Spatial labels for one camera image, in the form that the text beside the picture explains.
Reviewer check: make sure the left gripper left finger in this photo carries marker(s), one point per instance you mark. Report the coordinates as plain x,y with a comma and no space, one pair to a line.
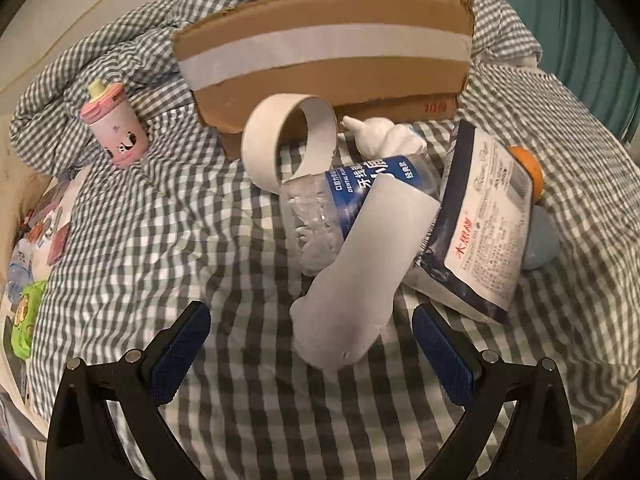
83,442

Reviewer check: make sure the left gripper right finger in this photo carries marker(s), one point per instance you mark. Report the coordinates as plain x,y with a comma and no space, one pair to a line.
539,442

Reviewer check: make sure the grey seal plush toy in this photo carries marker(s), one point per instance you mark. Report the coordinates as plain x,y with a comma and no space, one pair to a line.
379,137

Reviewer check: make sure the checkered bed sheet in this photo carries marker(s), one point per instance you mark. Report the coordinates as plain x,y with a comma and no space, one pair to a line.
185,223

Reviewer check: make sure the white blue snack bag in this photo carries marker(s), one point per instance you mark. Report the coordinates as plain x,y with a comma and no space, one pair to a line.
471,259

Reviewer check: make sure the colourful picture book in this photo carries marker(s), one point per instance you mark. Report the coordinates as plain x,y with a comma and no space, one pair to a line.
37,246

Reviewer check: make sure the white paper sheet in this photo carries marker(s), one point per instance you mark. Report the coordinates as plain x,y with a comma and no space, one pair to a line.
349,303

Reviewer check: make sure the orange ball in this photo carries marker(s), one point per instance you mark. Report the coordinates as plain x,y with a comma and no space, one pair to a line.
528,160

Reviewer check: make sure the pink toddler sippy cup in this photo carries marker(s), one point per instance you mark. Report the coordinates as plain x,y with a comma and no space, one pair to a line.
114,123

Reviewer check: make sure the grey checkered duvet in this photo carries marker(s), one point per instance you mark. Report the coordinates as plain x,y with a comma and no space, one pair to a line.
150,50

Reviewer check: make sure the clear plastic water bottle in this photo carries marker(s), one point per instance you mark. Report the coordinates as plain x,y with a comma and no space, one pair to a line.
319,210

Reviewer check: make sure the white tape roll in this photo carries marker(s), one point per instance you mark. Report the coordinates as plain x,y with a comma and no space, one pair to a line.
281,121

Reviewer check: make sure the teal curtain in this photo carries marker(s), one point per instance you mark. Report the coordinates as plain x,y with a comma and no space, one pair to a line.
582,48

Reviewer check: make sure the brown cardboard box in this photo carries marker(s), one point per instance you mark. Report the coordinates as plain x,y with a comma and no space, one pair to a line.
407,60

